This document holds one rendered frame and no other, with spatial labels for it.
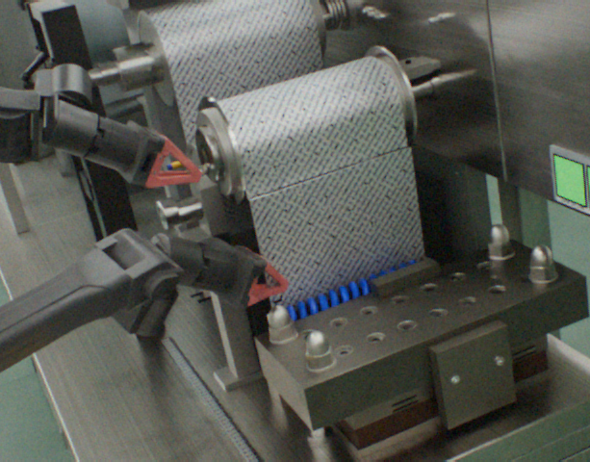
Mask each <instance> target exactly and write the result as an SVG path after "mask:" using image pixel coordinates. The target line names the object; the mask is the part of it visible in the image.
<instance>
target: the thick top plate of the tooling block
mask: <svg viewBox="0 0 590 462"><path fill-rule="evenodd" d="M511 244H512V248H513V249H514V251H515V255H514V256H513V257H511V258H508V259H505V260H491V259H489V258H488V256H487V252H488V251H489V248H486V249H484V250H480V251H478V252H476V253H473V255H470V256H467V257H464V258H461V259H459V260H456V261H454V262H450V263H447V264H445V265H442V266H440V272H441V275H437V276H435V277H432V278H429V279H427V280H424V281H422V282H419V283H416V284H414V286H411V287H408V288H405V289H402V290H400V291H397V292H393V293H391V294H388V295H385V296H381V297H378V296H377V295H375V294H373V293H369V294H366V295H361V296H358V297H356V298H354V299H350V300H349V301H348V302H345V303H342V304H340V305H337V306H334V307H331V308H328V309H326V310H323V311H319V312H318V313H315V314H312V315H310V317H307V318H304V319H301V320H298V321H294V324H295V330H296V332H297V335H298V336H297V338H296V339H295V340H294V341H292V342H289V343H287V344H282V345H278V344H273V343H272V342H271V341H270V340H269V336H270V334H269V332H267V333H264V334H260V335H258V336H255V337H254V338H255V343H256V347H257V351H258V355H259V359H260V365H261V369H263V373H264V377H265V378H266V379H267V380H268V382H269V383H270V384H271V385H272V386H273V387H274V389H275V391H276V392H278V393H279V394H280V395H281V396H282V397H283V399H285V400H286V401H287V402H288V404H289V405H290V407H291V408H293V409H294V410H295V411H296V413H297V414H298V416H299V417H300V418H301V419H302V420H303V421H304V423H305V424H307V425H308V426H309V427H310V428H311V429H312V431H315V430H317V429H320V428H323V427H325V426H328V425H330V424H333V423H336V422H339V421H341V420H343V419H346V417H348V416H352V415H354V414H356V413H359V412H361V411H365V410H367V409H369V408H372V407H374V406H376V405H378V404H381V403H384V401H386V400H388V399H391V398H396V397H398V396H400V395H403V394H405V393H409V392H411V391H413V390H416V389H418V387H419V388H421V386H423V385H425V384H428V383H430V382H432V381H433V375H432V369H431V363H430V355H429V349H428V348H429V347H431V346H434V345H436V343H440V342H442V341H444V340H446V339H449V338H451V337H455V336H457V335H460V334H462V333H465V332H468V331H470V330H473V329H475V327H478V326H480V325H483V324H485V323H488V322H490V321H495V320H500V321H502V322H503V323H505V324H506V329H508V337H509V345H510V349H512V348H514V347H518V346H521V345H524V344H526V343H529V342H531V340H533V339H537V338H539V337H541V336H544V335H546V334H550V333H552V332H553V331H556V330H558V329H562V328H564V327H566V326H569V324H570V325H571V323H575V322H577V321H581V320H583V319H585V318H589V317H590V312H589V299H588V287H586V276H585V275H583V274H581V273H579V272H577V271H575V270H572V269H569V267H568V266H566V265H564V264H561V263H559V262H557V261H555V260H554V264H555V271H556V272H557V274H558V277H557V278H556V279H555V280H554V281H552V282H551V283H548V284H536V282H532V281H530V280H529V278H528V276H529V275H530V266H529V262H530V254H531V250H532V248H530V247H528V246H526V245H524V244H520V243H518V242H516V241H514V240H511ZM314 330H317V331H319V332H322V333H323V334H324V335H325V336H326V337H327V339H328V343H329V344H330V345H331V346H332V351H333V356H334V357H335V358H337V366H335V367H334V368H333V369H331V370H329V371H327V372H310V371H309V370H308V369H307V363H308V362H307V356H305V353H307V338H308V336H309V335H310V334H311V333H312V332H314Z"/></svg>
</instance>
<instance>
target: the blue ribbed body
mask: <svg viewBox="0 0 590 462"><path fill-rule="evenodd" d="M397 270H398V269H397V268H395V267H390V268H389V273H390V272H393V271H397ZM359 287H360V288H358V287H357V284H356V283H355V282H353V281H352V282H349V283H348V289H349V292H348V291H347V289H346V287H344V286H341V287H340V288H339V295H338V294H337V293H335V291H334V290H330V291H329V292H328V297H329V299H327V297H326V295H325V294H318V303H316V301H315V299H314V298H313V297H309V298H308V306H309V307H305V305H304V303H303V302H301V301H300V302H298V303H297V305H296V307H297V311H296V310H295V308H294V306H291V305H288V306H287V307H286V309H287V310H288V312H289V315H290V319H293V320H294V321H298V320H301V319H304V318H307V317H310V315H312V314H315V313H318V312H319V311H323V310H326V309H328V308H331V307H334V306H337V305H340V304H342V303H345V302H348V301H349V300H350V299H354V298H356V297H358V296H361V295H366V294H369V293H371V292H372V290H371V284H370V283H369V282H368V280H367V279H365V278H360V279H359Z"/></svg>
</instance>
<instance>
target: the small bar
mask: <svg viewBox="0 0 590 462"><path fill-rule="evenodd" d="M437 275H441V272H440V264H438V263H437V262H435V261H434V260H432V259H431V258H429V259H426V260H422V261H420V262H418V263H415V264H413V265H409V266H406V267H404V268H401V269H398V270H397V271H393V272H390V273H388V274H385V275H382V276H379V277H376V278H374V279H372V280H370V284H371V290H372V293H373V294H375V295H377V296H378V297H381V296H385V295H388V294H391V293H393V292H397V291H400V290H402V289H405V288H408V287H411V286H414V284H416V283H419V282H422V281H424V280H427V279H429V278H432V277H435V276H437Z"/></svg>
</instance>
